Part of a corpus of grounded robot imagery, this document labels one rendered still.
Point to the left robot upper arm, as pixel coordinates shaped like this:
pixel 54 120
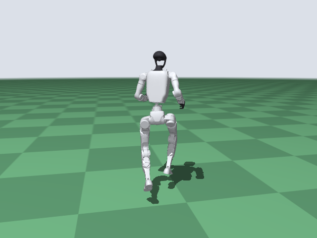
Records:
pixel 140 86

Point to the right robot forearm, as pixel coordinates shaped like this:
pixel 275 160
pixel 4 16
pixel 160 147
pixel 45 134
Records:
pixel 180 99

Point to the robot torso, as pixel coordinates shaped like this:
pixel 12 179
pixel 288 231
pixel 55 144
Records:
pixel 157 89

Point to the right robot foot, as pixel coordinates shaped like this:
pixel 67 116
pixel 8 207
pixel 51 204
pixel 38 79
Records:
pixel 167 171

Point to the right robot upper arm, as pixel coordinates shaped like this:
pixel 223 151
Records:
pixel 175 84

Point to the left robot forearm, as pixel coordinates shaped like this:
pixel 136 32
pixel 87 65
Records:
pixel 145 98

